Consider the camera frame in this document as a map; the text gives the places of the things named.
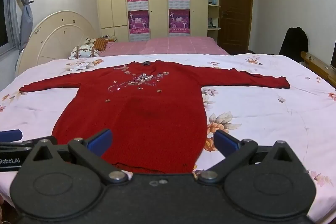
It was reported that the wooden furniture frame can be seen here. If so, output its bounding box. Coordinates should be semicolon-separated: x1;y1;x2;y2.
301;51;336;88

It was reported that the pink bed cover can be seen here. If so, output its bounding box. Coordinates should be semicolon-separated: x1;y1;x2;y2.
99;36;230;57

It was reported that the cream corner shelf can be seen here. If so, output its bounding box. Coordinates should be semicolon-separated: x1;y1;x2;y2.
207;0;222;41

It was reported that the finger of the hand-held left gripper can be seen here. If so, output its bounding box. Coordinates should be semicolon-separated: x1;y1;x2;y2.
0;140;36;152
0;130;22;141

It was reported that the cream arched headboard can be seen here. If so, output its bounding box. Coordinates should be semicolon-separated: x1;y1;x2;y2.
14;10;101;76

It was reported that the red embroidered sweater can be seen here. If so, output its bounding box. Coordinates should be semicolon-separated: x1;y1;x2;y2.
19;60;290;174

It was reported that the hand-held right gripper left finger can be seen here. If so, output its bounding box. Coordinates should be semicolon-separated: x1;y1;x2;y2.
33;129;130;186

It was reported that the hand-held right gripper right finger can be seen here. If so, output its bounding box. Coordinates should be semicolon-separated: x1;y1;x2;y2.
197;130;300;185

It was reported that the window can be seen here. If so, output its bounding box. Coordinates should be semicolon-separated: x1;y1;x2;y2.
0;0;19;56

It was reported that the brown wooden door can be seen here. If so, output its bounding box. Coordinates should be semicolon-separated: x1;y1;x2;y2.
218;0;254;55

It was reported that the white floral bedsheet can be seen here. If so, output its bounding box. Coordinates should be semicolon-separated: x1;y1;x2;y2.
0;53;336;223

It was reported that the orange brown cushion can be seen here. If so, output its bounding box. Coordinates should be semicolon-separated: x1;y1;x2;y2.
94;38;109;51

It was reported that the floral pillow with brown stripes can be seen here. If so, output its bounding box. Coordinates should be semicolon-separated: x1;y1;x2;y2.
68;45;100;60

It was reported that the grey curtain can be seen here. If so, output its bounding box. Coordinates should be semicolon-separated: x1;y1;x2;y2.
10;0;34;50

